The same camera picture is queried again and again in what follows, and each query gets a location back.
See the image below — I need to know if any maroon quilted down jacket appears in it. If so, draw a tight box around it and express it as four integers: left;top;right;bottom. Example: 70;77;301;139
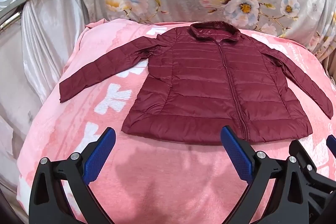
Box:
59;21;333;144

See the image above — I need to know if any silver satin curtain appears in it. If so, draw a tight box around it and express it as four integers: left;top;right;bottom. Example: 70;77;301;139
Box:
1;0;88;223

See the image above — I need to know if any pink fleece blanket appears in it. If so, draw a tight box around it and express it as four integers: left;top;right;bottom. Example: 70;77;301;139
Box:
17;19;335;223

